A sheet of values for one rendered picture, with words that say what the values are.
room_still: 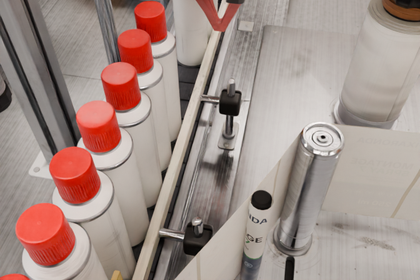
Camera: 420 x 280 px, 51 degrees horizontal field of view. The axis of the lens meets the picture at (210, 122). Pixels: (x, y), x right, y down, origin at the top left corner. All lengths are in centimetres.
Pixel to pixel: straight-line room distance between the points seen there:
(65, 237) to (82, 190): 4
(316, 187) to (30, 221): 24
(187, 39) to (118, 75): 29
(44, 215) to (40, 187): 34
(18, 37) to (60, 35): 41
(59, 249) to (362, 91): 42
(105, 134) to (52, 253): 11
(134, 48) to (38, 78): 15
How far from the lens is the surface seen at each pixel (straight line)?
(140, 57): 45
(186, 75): 71
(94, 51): 86
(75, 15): 96
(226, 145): 67
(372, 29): 55
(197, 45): 69
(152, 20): 48
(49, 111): 58
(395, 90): 59
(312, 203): 44
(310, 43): 79
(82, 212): 37
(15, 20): 50
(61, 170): 35
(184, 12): 66
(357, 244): 56
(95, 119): 38
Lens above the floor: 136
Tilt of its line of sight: 48 degrees down
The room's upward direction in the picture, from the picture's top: straight up
